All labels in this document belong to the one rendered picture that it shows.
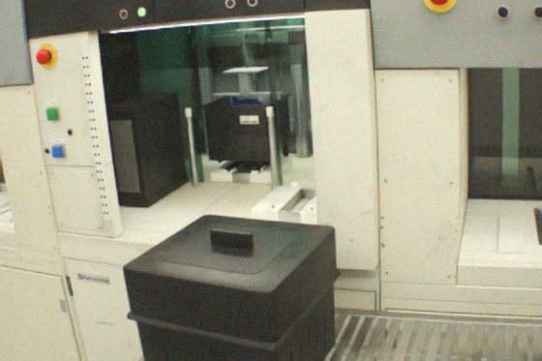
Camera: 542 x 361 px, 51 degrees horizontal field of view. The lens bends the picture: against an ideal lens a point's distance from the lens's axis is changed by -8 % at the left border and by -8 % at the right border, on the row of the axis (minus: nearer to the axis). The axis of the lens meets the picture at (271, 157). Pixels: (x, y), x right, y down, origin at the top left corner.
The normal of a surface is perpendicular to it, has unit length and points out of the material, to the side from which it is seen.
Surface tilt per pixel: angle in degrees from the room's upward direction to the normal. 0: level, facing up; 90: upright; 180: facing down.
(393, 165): 90
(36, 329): 90
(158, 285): 90
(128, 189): 90
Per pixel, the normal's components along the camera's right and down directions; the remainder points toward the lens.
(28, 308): -0.35, 0.25
